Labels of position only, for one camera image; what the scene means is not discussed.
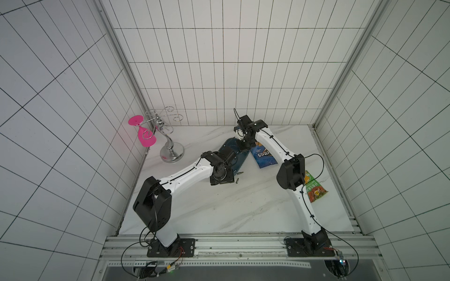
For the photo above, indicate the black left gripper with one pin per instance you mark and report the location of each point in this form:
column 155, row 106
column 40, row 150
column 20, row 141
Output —
column 229, row 178

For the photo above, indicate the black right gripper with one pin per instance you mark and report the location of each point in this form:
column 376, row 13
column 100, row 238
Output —
column 244, row 133

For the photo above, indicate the teal plastic storage box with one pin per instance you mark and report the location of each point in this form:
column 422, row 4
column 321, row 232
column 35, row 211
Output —
column 240, row 157

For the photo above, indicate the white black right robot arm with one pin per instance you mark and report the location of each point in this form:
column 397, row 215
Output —
column 290, row 177

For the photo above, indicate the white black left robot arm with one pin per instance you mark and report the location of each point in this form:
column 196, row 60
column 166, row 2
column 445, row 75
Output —
column 158, row 197

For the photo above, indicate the blue Doritos chip bag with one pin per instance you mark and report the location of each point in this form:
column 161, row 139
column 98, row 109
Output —
column 262, row 156

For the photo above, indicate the chrome lamp with pink shades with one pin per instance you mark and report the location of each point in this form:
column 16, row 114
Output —
column 152, row 127

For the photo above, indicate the green orange snack bag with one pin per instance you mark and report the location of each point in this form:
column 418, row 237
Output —
column 313, row 188

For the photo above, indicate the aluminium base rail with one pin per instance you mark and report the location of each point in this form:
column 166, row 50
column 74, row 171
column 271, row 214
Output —
column 239, row 250

